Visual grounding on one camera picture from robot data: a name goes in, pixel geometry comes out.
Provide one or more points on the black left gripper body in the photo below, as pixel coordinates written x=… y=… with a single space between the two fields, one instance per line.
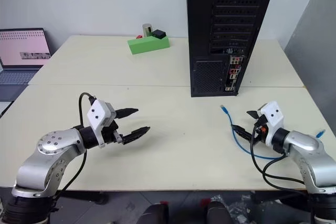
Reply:
x=109 y=133

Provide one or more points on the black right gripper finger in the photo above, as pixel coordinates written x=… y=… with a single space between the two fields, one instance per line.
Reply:
x=242 y=132
x=253 y=113

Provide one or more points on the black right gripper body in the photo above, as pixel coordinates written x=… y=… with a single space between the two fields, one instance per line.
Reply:
x=258 y=136

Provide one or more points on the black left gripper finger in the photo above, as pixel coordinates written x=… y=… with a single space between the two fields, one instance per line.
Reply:
x=136 y=134
x=127 y=112

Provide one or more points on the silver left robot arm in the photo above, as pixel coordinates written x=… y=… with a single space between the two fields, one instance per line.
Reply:
x=47 y=142

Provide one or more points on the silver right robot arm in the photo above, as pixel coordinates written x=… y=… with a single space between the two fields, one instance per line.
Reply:
x=307 y=142

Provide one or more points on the green wedge box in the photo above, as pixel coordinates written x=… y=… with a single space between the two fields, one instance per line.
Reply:
x=147 y=47

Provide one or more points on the clear plastic bags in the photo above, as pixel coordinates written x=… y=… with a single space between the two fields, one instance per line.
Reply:
x=241 y=208

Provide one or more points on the small red object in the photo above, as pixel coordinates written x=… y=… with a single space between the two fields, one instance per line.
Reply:
x=138 y=37

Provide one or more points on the dark rounded shape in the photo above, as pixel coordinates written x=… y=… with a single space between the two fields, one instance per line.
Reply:
x=156 y=214
x=219 y=213

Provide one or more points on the small black box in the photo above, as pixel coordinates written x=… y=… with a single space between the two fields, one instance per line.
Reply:
x=158 y=34

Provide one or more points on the silver metal cylinder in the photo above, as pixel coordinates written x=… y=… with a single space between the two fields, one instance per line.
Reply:
x=146 y=30

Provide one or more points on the black computer tower case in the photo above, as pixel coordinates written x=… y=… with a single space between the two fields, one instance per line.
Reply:
x=204 y=37

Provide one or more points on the grey open laptop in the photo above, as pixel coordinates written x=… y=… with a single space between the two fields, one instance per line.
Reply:
x=21 y=45

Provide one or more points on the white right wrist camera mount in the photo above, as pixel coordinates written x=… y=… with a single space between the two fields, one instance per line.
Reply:
x=274 y=119

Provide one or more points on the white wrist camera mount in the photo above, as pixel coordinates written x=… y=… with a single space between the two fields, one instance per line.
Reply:
x=95 y=113
x=274 y=119

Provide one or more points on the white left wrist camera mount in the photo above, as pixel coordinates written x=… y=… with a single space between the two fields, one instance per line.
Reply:
x=95 y=113

